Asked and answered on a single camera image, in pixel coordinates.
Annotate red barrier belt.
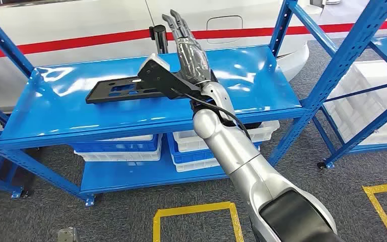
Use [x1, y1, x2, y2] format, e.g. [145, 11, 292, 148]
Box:
[0, 29, 151, 61]
[166, 19, 387, 41]

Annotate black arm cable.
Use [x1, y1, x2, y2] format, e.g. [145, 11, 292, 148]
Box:
[170, 87, 251, 140]

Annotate black plastic parts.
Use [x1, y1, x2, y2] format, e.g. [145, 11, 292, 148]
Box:
[243, 122, 264, 131]

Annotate white plastic crate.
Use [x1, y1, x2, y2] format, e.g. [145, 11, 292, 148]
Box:
[334, 60, 387, 111]
[324, 97, 387, 146]

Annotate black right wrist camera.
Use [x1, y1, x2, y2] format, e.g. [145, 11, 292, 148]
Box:
[137, 52, 213, 101]

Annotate white car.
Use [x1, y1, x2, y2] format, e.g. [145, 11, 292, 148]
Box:
[0, 0, 325, 112]

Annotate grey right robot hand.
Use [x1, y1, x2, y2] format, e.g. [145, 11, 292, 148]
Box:
[161, 9, 218, 87]

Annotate black plastic plate frame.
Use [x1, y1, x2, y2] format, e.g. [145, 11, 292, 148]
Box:
[85, 76, 172, 105]

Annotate white plastic bin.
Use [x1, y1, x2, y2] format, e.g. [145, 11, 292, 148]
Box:
[172, 155, 222, 173]
[74, 135, 163, 163]
[172, 120, 280, 153]
[96, 134, 155, 142]

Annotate black chrome stanchion post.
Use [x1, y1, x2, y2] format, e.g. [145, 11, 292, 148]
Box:
[149, 24, 169, 55]

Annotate yellow floor tape square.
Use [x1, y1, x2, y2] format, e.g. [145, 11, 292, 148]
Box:
[153, 201, 244, 242]
[362, 181, 387, 242]

